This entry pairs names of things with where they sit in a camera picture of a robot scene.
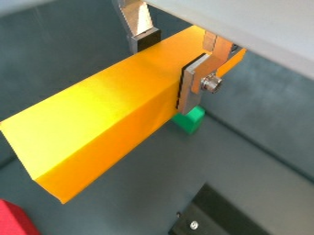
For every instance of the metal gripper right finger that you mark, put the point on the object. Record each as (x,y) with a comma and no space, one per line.
(199,76)

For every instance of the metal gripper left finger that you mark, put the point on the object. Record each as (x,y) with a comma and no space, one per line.
(143,34)

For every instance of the yellow rectangular bar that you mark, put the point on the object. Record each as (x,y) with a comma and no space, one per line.
(74,135)

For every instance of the red slotted base board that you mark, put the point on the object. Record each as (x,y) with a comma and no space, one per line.
(15,223)

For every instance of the green stepped arch block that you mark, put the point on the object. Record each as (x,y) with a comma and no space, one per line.
(190,121)

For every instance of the black U-channel holder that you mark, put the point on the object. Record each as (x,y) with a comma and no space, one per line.
(211,215)

